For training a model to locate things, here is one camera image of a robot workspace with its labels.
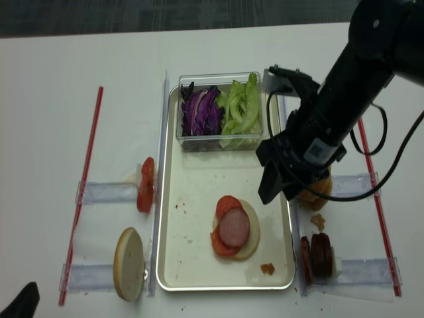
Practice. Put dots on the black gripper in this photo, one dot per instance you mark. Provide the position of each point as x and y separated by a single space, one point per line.
282 161

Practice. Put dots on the pink sausage patty slice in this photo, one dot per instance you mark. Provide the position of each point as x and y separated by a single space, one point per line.
234 228

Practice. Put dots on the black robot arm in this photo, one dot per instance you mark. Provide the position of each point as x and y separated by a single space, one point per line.
385 39

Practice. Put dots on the bread crumb on table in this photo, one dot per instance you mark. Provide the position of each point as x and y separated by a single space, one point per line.
319 221

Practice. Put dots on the upper tomato slice on tray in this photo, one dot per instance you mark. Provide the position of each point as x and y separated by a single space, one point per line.
225 204

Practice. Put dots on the tomato slice on tray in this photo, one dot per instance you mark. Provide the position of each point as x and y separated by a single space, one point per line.
225 204
219 247

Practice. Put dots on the dark sausage slices stack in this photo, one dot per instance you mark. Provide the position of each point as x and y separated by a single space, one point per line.
322 256

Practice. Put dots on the green lettuce leaves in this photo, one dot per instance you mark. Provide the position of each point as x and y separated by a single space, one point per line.
241 123

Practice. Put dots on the bread crumb on tray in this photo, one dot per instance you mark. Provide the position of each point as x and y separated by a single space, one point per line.
267 269

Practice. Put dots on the lower tomato slice on tray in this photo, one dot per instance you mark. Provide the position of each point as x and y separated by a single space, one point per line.
219 247

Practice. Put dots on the upper standing tomato slice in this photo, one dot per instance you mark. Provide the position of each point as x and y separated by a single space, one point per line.
148 169

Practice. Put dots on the standing tomato slice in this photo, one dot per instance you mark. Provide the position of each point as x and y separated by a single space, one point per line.
148 169
145 196

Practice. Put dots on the lower standing tomato slice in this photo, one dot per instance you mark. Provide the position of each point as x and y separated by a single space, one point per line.
145 196

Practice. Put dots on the brown bun behind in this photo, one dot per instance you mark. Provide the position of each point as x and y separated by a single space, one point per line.
312 202

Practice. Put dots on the brown bun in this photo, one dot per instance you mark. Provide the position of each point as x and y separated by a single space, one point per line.
312 202
318 186

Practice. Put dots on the brown bun top front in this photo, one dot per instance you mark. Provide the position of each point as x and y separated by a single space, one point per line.
318 186

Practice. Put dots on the upper right clear holder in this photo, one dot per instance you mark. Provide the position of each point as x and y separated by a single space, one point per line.
353 185

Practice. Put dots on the clear holder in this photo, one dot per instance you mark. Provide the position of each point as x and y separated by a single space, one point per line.
85 278
368 272
353 185
112 192

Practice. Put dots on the white bun slice on tray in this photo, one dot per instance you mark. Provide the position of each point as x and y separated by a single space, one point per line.
252 243

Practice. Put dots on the dark sausage slice left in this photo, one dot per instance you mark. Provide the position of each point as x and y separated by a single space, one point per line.
306 260

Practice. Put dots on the white rectangular metal tray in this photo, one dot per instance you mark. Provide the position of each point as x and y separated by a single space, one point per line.
193 184

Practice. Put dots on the white block behind sausages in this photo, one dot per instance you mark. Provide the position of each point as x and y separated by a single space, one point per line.
336 267

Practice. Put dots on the clear plastic salad container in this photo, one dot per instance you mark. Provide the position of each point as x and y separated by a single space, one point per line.
211 142

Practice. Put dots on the purple cabbage leaves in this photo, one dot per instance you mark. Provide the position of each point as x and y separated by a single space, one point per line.
201 116

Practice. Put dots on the lower right clear holder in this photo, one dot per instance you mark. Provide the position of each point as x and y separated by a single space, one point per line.
368 272

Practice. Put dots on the white block behind tomatoes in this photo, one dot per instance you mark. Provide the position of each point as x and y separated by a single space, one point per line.
138 175

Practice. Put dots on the right red strip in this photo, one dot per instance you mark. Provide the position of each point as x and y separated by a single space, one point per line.
380 212

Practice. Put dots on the red strip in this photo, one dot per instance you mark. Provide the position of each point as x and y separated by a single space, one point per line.
69 258
380 212

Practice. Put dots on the standing white bun half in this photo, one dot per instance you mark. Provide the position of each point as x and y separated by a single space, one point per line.
128 265

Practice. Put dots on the upper left clear holder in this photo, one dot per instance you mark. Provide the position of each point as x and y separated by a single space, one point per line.
112 192

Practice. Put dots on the left red strip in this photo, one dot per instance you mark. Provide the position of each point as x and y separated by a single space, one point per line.
69 258

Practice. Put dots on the lower left clear holder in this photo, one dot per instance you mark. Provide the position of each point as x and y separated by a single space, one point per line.
85 278

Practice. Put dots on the black object bottom left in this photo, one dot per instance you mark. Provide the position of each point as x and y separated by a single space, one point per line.
25 304

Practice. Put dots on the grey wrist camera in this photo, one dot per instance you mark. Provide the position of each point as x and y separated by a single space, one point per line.
293 83

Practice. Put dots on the left clear vertical rail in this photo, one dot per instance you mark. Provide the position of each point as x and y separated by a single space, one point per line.
151 279

